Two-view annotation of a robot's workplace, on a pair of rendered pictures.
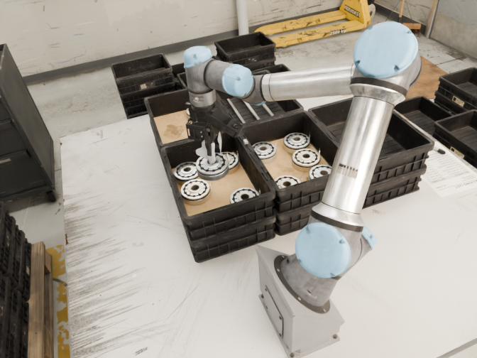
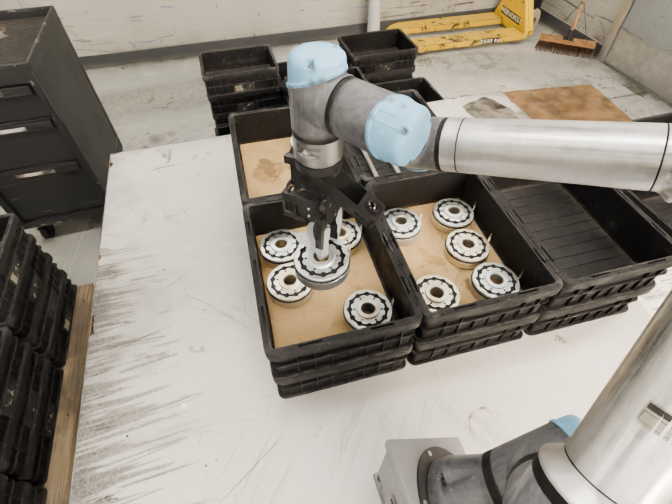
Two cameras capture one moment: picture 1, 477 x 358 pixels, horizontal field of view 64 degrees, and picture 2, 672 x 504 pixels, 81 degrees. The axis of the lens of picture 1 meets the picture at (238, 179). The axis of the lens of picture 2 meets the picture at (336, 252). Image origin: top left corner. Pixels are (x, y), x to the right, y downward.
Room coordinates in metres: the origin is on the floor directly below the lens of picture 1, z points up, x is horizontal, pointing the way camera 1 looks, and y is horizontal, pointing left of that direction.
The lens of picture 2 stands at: (0.50, 0.04, 1.57)
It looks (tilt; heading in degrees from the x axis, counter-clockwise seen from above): 50 degrees down; 1
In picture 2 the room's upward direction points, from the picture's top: straight up
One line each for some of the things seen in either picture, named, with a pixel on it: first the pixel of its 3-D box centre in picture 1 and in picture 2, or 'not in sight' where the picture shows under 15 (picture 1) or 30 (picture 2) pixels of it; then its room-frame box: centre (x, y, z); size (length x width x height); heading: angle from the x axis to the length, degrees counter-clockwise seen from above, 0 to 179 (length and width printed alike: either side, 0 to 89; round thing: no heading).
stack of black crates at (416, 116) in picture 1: (420, 129); not in sight; (2.01, -1.21, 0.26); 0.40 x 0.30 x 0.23; 17
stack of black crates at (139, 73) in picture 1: (147, 94); (244, 98); (2.64, 0.62, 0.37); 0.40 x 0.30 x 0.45; 108
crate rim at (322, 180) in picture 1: (293, 148); (452, 232); (1.10, -0.21, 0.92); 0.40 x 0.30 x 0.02; 16
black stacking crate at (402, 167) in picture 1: (364, 138); (559, 223); (1.18, -0.50, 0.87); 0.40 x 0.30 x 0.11; 16
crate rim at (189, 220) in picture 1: (214, 170); (322, 258); (1.02, 0.08, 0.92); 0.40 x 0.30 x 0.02; 16
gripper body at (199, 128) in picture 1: (203, 119); (314, 185); (0.99, 0.09, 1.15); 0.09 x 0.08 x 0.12; 67
